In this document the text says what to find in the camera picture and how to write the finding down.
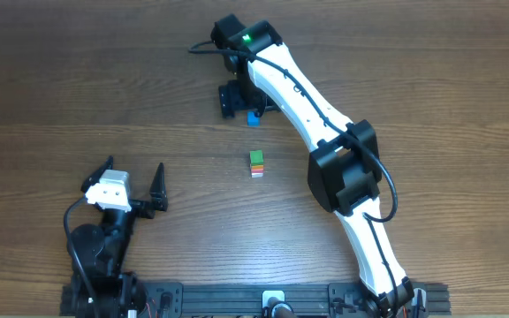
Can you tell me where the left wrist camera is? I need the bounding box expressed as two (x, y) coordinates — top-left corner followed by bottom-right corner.
(84, 169), (133, 213)

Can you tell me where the mounting rail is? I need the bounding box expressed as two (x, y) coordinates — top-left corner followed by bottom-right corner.
(59, 282), (452, 317)

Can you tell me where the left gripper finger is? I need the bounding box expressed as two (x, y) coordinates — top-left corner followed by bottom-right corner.
(148, 162), (169, 212)
(80, 155), (115, 193)

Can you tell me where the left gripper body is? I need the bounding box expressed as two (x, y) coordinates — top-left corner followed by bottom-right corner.
(128, 198), (156, 221)

